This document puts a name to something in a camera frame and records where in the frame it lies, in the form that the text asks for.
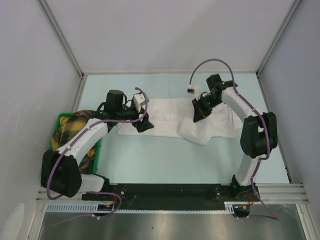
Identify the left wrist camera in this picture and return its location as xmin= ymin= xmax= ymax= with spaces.
xmin=132 ymin=92 xmax=150 ymax=112

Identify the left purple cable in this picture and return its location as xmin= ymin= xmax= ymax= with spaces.
xmin=46 ymin=86 xmax=151 ymax=227

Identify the yellow plaid shirt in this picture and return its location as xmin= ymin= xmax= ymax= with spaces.
xmin=51 ymin=109 xmax=98 ymax=173

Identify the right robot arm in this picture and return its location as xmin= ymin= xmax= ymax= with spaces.
xmin=192 ymin=74 xmax=278 ymax=202

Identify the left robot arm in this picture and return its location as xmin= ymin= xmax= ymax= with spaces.
xmin=40 ymin=87 xmax=154 ymax=200

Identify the white long sleeve shirt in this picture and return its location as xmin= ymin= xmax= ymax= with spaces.
xmin=116 ymin=97 xmax=243 ymax=146

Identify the green plastic bin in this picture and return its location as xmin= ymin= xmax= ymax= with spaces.
xmin=51 ymin=112 xmax=102 ymax=176

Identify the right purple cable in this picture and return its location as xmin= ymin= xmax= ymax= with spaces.
xmin=188 ymin=58 xmax=280 ymax=221

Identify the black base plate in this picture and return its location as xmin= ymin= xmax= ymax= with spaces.
xmin=81 ymin=183 xmax=261 ymax=211

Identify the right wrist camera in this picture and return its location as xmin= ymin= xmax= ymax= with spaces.
xmin=187 ymin=84 xmax=203 ymax=100

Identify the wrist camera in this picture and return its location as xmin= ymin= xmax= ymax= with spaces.
xmin=132 ymin=92 xmax=150 ymax=112
xmin=187 ymin=84 xmax=203 ymax=100

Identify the purple cable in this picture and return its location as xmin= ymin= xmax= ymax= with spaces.
xmin=188 ymin=58 xmax=280 ymax=221
xmin=46 ymin=86 xmax=151 ymax=227

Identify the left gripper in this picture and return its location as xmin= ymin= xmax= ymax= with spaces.
xmin=115 ymin=102 xmax=154 ymax=132

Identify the white cable duct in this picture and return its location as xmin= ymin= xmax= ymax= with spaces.
xmin=46 ymin=203 xmax=234 ymax=214

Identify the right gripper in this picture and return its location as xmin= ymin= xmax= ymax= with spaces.
xmin=192 ymin=94 xmax=222 ymax=123

